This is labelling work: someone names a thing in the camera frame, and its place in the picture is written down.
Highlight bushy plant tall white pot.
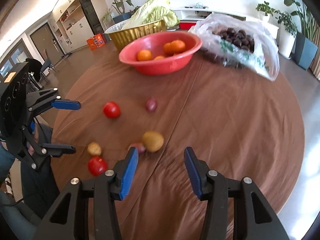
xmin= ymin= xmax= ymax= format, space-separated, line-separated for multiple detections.
xmin=275 ymin=11 xmax=298 ymax=58

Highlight white wall cabinets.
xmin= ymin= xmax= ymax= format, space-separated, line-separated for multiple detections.
xmin=51 ymin=0 xmax=87 ymax=53

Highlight pile of dark chestnuts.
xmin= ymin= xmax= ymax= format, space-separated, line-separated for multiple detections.
xmin=212 ymin=28 xmax=255 ymax=53

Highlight blue dining chair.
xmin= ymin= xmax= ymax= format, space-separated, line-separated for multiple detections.
xmin=40 ymin=57 xmax=59 ymax=79

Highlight small dark red plum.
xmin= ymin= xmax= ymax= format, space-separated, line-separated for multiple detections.
xmin=129 ymin=142 xmax=146 ymax=155
xmin=145 ymin=97 xmax=158 ymax=112

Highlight brown tablecloth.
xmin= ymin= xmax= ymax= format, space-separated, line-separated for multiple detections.
xmin=50 ymin=30 xmax=305 ymax=240

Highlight red tomato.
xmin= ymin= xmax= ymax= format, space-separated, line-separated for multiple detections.
xmin=87 ymin=156 xmax=108 ymax=177
xmin=103 ymin=101 xmax=121 ymax=119

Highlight napa cabbage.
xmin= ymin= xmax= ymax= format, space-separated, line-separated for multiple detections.
xmin=121 ymin=0 xmax=180 ymax=30

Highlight orange cardboard box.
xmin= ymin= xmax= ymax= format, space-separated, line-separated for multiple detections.
xmin=86 ymin=33 xmax=107 ymax=51

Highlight black glass cabinet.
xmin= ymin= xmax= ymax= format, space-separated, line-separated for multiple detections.
xmin=76 ymin=0 xmax=104 ymax=37

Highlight clear plastic bag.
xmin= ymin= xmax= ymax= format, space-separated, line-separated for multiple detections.
xmin=188 ymin=13 xmax=280 ymax=82

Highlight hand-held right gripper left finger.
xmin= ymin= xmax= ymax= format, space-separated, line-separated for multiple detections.
xmin=37 ymin=147 xmax=139 ymax=240

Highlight grassy plant on wire stand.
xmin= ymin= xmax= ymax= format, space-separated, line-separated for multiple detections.
xmin=101 ymin=9 xmax=114 ymax=27

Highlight tall tree plant blue pot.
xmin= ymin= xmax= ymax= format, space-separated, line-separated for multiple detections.
xmin=95 ymin=0 xmax=134 ymax=25

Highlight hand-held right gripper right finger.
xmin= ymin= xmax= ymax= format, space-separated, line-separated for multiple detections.
xmin=184 ymin=147 xmax=290 ymax=240

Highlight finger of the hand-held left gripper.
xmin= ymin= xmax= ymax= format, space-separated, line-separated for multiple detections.
xmin=15 ymin=127 xmax=76 ymax=172
xmin=25 ymin=88 xmax=82 ymax=125

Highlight large potato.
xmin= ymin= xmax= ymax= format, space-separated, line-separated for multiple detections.
xmin=142 ymin=131 xmax=165 ymax=153

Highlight golden foil basin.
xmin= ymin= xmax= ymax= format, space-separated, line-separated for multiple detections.
xmin=104 ymin=21 xmax=167 ymax=51

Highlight red plastic basin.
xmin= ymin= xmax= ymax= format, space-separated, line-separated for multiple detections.
xmin=119 ymin=32 xmax=202 ymax=75

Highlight brown kiwi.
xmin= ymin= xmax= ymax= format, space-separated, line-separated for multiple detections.
xmin=87 ymin=142 xmax=102 ymax=156

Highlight entrance door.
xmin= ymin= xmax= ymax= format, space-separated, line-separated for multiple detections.
xmin=30 ymin=22 xmax=64 ymax=59

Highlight broad-leaf plant blue pot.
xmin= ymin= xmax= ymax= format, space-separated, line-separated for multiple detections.
xmin=275 ymin=0 xmax=319 ymax=70

